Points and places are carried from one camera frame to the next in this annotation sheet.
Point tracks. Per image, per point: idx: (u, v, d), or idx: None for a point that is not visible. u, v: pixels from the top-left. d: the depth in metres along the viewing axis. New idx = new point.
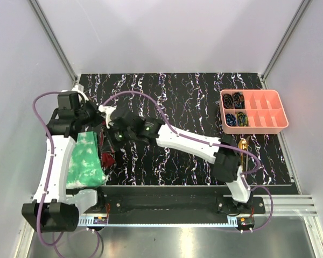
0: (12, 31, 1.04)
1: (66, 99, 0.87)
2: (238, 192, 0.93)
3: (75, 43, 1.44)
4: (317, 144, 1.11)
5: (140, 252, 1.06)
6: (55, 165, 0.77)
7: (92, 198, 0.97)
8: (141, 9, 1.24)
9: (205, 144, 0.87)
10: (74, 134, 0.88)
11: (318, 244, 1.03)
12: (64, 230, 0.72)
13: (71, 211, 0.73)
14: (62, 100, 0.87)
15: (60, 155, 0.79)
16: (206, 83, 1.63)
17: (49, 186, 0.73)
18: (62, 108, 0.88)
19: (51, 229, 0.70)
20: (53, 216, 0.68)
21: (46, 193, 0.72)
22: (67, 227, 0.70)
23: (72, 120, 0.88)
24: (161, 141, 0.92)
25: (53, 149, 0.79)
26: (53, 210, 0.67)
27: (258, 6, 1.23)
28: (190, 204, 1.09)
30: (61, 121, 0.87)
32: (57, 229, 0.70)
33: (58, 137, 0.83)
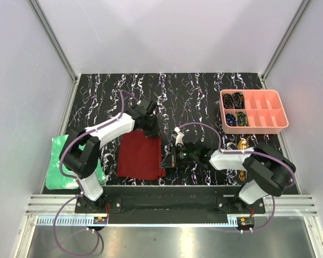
0: (12, 32, 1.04)
1: (148, 102, 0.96)
2: (248, 194, 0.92)
3: (75, 43, 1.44)
4: (317, 145, 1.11)
5: (141, 252, 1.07)
6: (114, 123, 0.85)
7: (97, 192, 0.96)
8: (141, 9, 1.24)
9: (239, 153, 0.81)
10: (134, 127, 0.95)
11: (318, 244, 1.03)
12: (76, 171, 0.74)
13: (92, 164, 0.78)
14: (145, 101, 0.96)
15: (122, 122, 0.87)
16: (206, 83, 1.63)
17: (100, 131, 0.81)
18: (140, 105, 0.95)
19: (70, 159, 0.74)
20: (86, 147, 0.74)
21: (95, 130, 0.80)
22: (80, 168, 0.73)
23: (142, 117, 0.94)
24: (213, 162, 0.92)
25: (121, 115, 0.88)
26: (88, 145, 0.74)
27: (258, 6, 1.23)
28: (190, 204, 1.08)
30: (133, 113, 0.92)
32: (74, 162, 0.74)
33: (127, 116, 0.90)
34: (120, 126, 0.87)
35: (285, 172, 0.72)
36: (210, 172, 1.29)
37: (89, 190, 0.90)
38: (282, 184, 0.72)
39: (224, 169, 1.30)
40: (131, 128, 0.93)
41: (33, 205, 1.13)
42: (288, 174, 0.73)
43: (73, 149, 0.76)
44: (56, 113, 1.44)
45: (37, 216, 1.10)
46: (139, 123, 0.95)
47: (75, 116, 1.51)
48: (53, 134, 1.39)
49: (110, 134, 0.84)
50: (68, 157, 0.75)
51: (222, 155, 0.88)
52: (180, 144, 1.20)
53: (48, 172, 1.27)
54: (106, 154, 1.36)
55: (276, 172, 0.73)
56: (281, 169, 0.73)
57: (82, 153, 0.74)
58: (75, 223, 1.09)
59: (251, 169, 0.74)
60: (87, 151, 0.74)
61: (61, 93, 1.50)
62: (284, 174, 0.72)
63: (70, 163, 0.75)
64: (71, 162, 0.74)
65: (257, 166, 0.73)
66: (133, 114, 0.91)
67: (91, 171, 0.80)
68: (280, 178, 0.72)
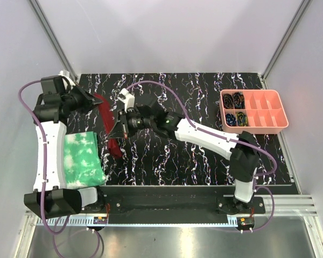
0: (13, 33, 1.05)
1: (50, 83, 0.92)
2: (242, 192, 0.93)
3: (75, 43, 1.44)
4: (317, 145, 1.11)
5: (140, 252, 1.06)
6: (49, 150, 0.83)
7: (94, 194, 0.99)
8: (141, 9, 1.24)
9: (223, 140, 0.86)
10: (62, 119, 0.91)
11: (318, 244, 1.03)
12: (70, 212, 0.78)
13: (74, 195, 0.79)
14: (50, 85, 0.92)
15: (51, 138, 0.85)
16: (206, 83, 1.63)
17: (49, 172, 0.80)
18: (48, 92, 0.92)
19: (58, 212, 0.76)
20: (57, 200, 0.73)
21: (46, 181, 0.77)
22: (72, 209, 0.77)
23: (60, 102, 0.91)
24: (180, 135, 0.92)
25: (44, 137, 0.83)
26: (56, 198, 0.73)
27: (258, 6, 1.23)
28: (190, 204, 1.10)
30: (48, 106, 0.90)
32: (63, 209, 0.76)
33: (48, 124, 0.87)
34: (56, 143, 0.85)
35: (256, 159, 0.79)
36: (210, 172, 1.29)
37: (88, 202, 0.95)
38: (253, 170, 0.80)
39: (224, 169, 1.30)
40: (64, 125, 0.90)
41: None
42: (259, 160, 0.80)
43: (47, 206, 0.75)
44: None
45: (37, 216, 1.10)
46: (64, 110, 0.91)
47: (75, 116, 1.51)
48: None
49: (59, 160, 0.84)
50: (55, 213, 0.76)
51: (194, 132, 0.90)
52: (131, 109, 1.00)
53: None
54: (106, 154, 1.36)
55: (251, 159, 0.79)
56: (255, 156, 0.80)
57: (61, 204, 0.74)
58: (75, 223, 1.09)
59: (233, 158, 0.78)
60: (62, 202, 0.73)
61: None
62: (256, 161, 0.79)
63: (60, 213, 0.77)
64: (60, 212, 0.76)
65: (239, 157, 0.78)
66: (48, 107, 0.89)
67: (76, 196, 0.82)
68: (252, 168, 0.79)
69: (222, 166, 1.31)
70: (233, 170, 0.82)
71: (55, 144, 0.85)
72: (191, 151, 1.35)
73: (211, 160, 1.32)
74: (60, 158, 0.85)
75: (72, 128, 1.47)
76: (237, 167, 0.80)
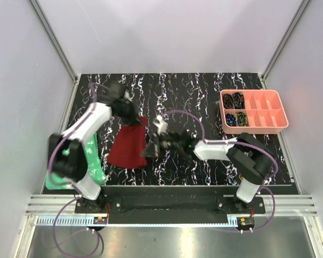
0: (13, 33, 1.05)
1: (118, 86, 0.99)
2: (245, 191, 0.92)
3: (75, 43, 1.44)
4: (317, 145, 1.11)
5: (141, 252, 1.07)
6: (90, 116, 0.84)
7: (96, 190, 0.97)
8: (141, 9, 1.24)
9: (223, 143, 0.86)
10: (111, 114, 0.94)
11: (318, 244, 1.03)
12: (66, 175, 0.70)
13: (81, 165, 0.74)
14: (114, 87, 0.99)
15: (97, 112, 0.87)
16: (206, 83, 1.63)
17: (78, 128, 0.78)
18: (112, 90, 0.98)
19: (58, 167, 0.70)
20: (70, 149, 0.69)
21: (73, 131, 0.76)
22: (72, 171, 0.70)
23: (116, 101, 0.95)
24: (197, 151, 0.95)
25: (93, 107, 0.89)
26: (72, 148, 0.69)
27: (258, 6, 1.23)
28: (190, 204, 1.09)
30: (106, 99, 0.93)
32: (63, 169, 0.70)
33: (101, 105, 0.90)
34: (98, 116, 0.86)
35: (266, 161, 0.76)
36: (210, 172, 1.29)
37: (86, 192, 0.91)
38: (264, 173, 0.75)
39: (224, 169, 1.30)
40: (109, 115, 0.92)
41: (33, 205, 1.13)
42: (269, 164, 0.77)
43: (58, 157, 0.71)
44: (56, 114, 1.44)
45: (37, 216, 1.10)
46: (116, 106, 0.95)
47: (75, 117, 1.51)
48: (53, 134, 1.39)
49: (90, 128, 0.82)
50: (57, 167, 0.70)
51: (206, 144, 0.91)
52: (163, 133, 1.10)
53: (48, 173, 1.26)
54: (106, 154, 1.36)
55: (259, 160, 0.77)
56: (264, 158, 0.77)
57: (69, 159, 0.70)
58: (75, 223, 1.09)
59: (234, 158, 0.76)
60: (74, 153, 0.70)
61: (60, 93, 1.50)
62: (264, 163, 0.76)
63: (61, 172, 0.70)
64: (61, 170, 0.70)
65: (240, 157, 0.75)
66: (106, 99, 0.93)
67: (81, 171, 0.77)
68: (259, 167, 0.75)
69: (222, 166, 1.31)
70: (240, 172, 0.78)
71: (97, 115, 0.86)
72: None
73: (211, 161, 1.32)
74: (93, 128, 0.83)
75: None
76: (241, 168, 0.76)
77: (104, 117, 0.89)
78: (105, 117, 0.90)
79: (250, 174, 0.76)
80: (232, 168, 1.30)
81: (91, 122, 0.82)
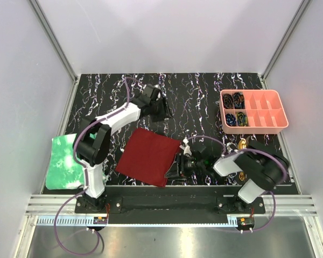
0: (13, 33, 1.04)
1: (151, 90, 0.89)
2: (247, 191, 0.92)
3: (75, 43, 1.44)
4: (317, 145, 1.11)
5: (140, 252, 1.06)
6: (121, 112, 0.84)
7: (100, 189, 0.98)
8: (141, 9, 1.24)
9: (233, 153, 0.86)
10: (140, 115, 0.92)
11: (318, 244, 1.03)
12: (89, 157, 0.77)
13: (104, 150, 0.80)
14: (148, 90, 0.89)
15: (130, 109, 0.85)
16: (206, 83, 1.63)
17: (110, 119, 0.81)
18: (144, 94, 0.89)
19: (84, 148, 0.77)
20: (98, 134, 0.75)
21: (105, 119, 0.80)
22: (95, 154, 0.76)
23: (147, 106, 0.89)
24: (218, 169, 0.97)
25: (127, 104, 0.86)
26: (100, 132, 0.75)
27: (258, 6, 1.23)
28: (190, 204, 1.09)
30: (139, 102, 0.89)
32: (87, 150, 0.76)
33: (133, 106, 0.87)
34: (130, 113, 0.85)
35: (275, 168, 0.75)
36: None
37: (92, 185, 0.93)
38: (274, 179, 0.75)
39: None
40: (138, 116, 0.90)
41: (33, 205, 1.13)
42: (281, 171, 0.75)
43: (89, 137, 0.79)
44: (56, 113, 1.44)
45: (37, 216, 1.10)
46: (146, 111, 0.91)
47: (75, 116, 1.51)
48: (53, 134, 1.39)
49: (119, 123, 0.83)
50: (81, 147, 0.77)
51: (223, 159, 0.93)
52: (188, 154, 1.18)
53: (48, 173, 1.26)
54: None
55: (268, 167, 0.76)
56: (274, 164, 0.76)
57: (94, 142, 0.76)
58: (75, 223, 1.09)
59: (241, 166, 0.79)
60: (100, 137, 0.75)
61: (60, 93, 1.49)
62: (273, 170, 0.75)
63: (83, 151, 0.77)
64: (84, 150, 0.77)
65: (247, 164, 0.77)
66: (138, 104, 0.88)
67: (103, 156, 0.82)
68: (264, 170, 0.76)
69: None
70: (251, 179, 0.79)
71: (129, 112, 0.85)
72: None
73: None
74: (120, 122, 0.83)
75: (72, 128, 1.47)
76: (249, 173, 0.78)
77: (133, 116, 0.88)
78: (134, 117, 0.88)
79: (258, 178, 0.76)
80: None
81: (121, 117, 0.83)
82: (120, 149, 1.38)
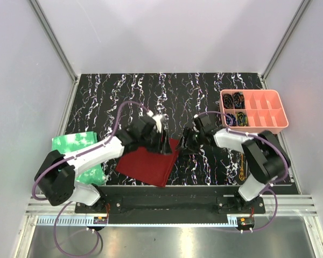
0: (13, 33, 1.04)
1: (142, 125, 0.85)
2: (247, 189, 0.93)
3: (75, 43, 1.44)
4: (317, 144, 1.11)
5: (140, 252, 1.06)
6: (98, 149, 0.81)
7: (91, 201, 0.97)
8: (141, 9, 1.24)
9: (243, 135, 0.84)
10: (125, 151, 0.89)
11: (318, 244, 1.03)
12: (47, 196, 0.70)
13: (65, 191, 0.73)
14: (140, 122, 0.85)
15: (109, 147, 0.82)
16: (206, 83, 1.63)
17: (80, 156, 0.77)
18: (135, 127, 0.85)
19: (44, 184, 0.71)
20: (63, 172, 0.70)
21: (74, 158, 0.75)
22: (53, 195, 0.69)
23: (134, 142, 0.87)
24: (218, 138, 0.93)
25: (109, 140, 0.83)
26: (61, 173, 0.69)
27: (258, 6, 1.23)
28: (190, 204, 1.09)
30: (125, 137, 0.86)
32: (47, 188, 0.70)
33: (116, 142, 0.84)
34: (106, 152, 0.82)
35: (279, 165, 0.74)
36: (210, 172, 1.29)
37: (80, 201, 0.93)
38: (271, 175, 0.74)
39: (224, 169, 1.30)
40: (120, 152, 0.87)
41: (33, 205, 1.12)
42: (281, 170, 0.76)
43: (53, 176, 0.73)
44: (56, 113, 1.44)
45: (37, 216, 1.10)
46: (131, 147, 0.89)
47: (75, 116, 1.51)
48: (53, 134, 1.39)
49: (93, 160, 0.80)
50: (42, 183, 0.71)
51: (228, 132, 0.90)
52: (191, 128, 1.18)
53: None
54: None
55: (271, 160, 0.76)
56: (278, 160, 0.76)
57: (55, 182, 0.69)
58: (75, 223, 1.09)
59: (247, 149, 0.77)
60: (60, 179, 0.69)
61: (60, 93, 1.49)
62: (276, 166, 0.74)
63: (42, 188, 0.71)
64: (44, 187, 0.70)
65: (253, 149, 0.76)
66: (123, 140, 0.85)
67: (64, 198, 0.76)
68: (266, 163, 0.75)
69: (222, 166, 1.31)
70: (250, 166, 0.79)
71: (106, 151, 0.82)
72: None
73: (211, 160, 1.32)
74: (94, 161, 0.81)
75: (72, 128, 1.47)
76: (250, 160, 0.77)
77: (113, 152, 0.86)
78: (114, 153, 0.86)
79: (257, 168, 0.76)
80: (232, 168, 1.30)
81: (95, 157, 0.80)
82: None
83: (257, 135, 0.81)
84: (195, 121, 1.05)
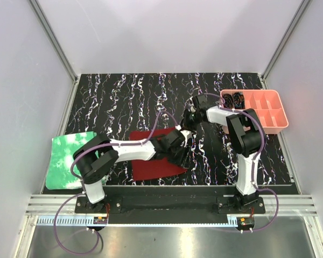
0: (13, 33, 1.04)
1: (174, 138, 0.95)
2: (241, 181, 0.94)
3: (75, 43, 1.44)
4: (317, 144, 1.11)
5: (140, 252, 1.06)
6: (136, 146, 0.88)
7: (97, 196, 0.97)
8: (141, 9, 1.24)
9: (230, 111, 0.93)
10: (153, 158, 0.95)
11: (318, 244, 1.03)
12: (84, 173, 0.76)
13: (100, 173, 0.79)
14: (171, 134, 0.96)
15: (145, 148, 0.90)
16: (206, 83, 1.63)
17: (123, 147, 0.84)
18: (167, 137, 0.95)
19: (82, 162, 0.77)
20: (103, 157, 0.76)
21: (118, 145, 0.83)
22: (89, 174, 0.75)
23: (163, 150, 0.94)
24: (208, 113, 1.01)
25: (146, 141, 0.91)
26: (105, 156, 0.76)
27: (258, 6, 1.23)
28: (190, 204, 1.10)
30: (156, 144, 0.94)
32: (85, 166, 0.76)
33: (150, 147, 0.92)
34: (141, 151, 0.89)
35: (254, 139, 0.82)
36: (210, 172, 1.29)
37: (89, 192, 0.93)
38: (247, 147, 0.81)
39: (224, 169, 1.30)
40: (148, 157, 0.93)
41: (33, 205, 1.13)
42: (258, 144, 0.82)
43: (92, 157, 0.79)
44: (56, 114, 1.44)
45: (37, 216, 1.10)
46: (160, 155, 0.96)
47: (75, 116, 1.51)
48: (53, 134, 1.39)
49: (128, 155, 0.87)
50: (82, 160, 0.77)
51: (218, 109, 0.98)
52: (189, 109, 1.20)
53: (48, 172, 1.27)
54: None
55: (250, 134, 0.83)
56: (256, 134, 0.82)
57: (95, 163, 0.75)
58: (75, 223, 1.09)
59: (230, 122, 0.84)
60: (102, 160, 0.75)
61: (60, 94, 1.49)
62: (252, 140, 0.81)
63: (81, 165, 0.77)
64: (84, 165, 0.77)
65: (236, 122, 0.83)
66: (155, 145, 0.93)
67: (95, 179, 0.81)
68: (245, 137, 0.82)
69: (222, 166, 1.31)
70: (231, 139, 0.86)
71: (142, 150, 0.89)
72: (192, 151, 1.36)
73: (211, 160, 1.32)
74: (129, 155, 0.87)
75: (72, 128, 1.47)
76: (231, 133, 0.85)
77: (146, 155, 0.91)
78: (146, 156, 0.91)
79: (236, 141, 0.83)
80: (232, 168, 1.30)
81: (132, 151, 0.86)
82: None
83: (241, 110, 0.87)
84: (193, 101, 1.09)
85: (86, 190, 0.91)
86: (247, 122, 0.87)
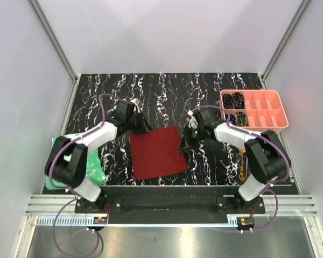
0: (13, 33, 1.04)
1: (125, 107, 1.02)
2: (247, 188, 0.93)
3: (75, 43, 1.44)
4: (317, 145, 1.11)
5: (141, 252, 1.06)
6: (97, 131, 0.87)
7: (95, 192, 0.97)
8: (141, 9, 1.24)
9: (245, 133, 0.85)
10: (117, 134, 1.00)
11: (318, 244, 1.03)
12: (65, 180, 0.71)
13: (79, 171, 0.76)
14: (122, 107, 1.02)
15: (105, 129, 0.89)
16: (206, 83, 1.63)
17: (86, 137, 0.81)
18: (119, 111, 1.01)
19: (57, 171, 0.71)
20: (74, 153, 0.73)
21: (80, 138, 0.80)
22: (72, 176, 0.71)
23: (123, 123, 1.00)
24: (218, 132, 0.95)
25: (103, 123, 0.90)
26: (75, 151, 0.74)
27: (258, 7, 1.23)
28: (190, 204, 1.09)
30: (113, 121, 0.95)
32: (63, 174, 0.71)
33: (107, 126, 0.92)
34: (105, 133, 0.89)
35: (279, 165, 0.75)
36: (210, 172, 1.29)
37: (85, 194, 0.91)
38: (272, 175, 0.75)
39: (224, 169, 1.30)
40: (112, 136, 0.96)
41: (33, 205, 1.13)
42: (282, 170, 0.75)
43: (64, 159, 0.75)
44: (56, 114, 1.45)
45: (37, 216, 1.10)
46: (122, 128, 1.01)
47: (75, 116, 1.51)
48: (53, 134, 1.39)
49: (94, 141, 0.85)
50: (56, 170, 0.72)
51: (230, 128, 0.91)
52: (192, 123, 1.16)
53: None
54: (106, 154, 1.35)
55: (272, 160, 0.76)
56: (280, 160, 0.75)
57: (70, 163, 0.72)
58: (75, 223, 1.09)
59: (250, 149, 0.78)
60: (76, 155, 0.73)
61: (60, 94, 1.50)
62: (276, 167, 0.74)
63: (58, 176, 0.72)
64: (59, 173, 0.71)
65: (256, 149, 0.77)
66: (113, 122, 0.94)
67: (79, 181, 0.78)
68: (268, 165, 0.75)
69: (222, 166, 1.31)
70: (252, 166, 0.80)
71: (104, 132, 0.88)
72: (191, 151, 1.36)
73: (211, 160, 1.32)
74: (95, 142, 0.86)
75: (72, 128, 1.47)
76: (253, 160, 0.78)
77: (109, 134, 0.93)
78: (109, 134, 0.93)
79: (259, 169, 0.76)
80: (232, 168, 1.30)
81: (96, 137, 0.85)
82: (120, 149, 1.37)
83: (260, 135, 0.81)
84: (197, 116, 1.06)
85: (82, 193, 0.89)
86: (267, 146, 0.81)
